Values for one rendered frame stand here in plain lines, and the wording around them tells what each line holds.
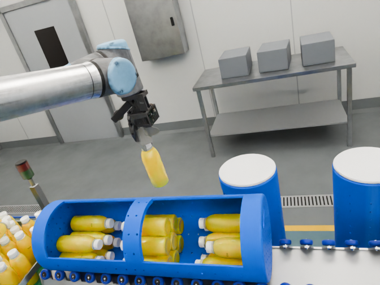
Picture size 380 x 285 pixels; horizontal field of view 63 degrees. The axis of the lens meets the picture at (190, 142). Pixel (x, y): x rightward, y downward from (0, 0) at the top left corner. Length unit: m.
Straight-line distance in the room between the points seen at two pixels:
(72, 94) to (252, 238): 0.64
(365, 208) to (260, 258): 0.66
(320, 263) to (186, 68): 3.48
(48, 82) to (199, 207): 0.77
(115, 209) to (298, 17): 3.25
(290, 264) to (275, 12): 3.25
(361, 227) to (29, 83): 1.38
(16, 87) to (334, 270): 1.09
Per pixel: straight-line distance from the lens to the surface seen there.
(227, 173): 1.54
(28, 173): 1.93
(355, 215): 1.55
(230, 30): 4.12
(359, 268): 1.26
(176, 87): 4.47
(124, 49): 0.98
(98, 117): 5.15
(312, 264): 1.25
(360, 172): 1.49
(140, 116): 1.02
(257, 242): 0.98
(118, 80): 0.78
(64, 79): 0.73
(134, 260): 1.14
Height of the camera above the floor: 1.88
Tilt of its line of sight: 26 degrees down
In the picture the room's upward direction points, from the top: 15 degrees counter-clockwise
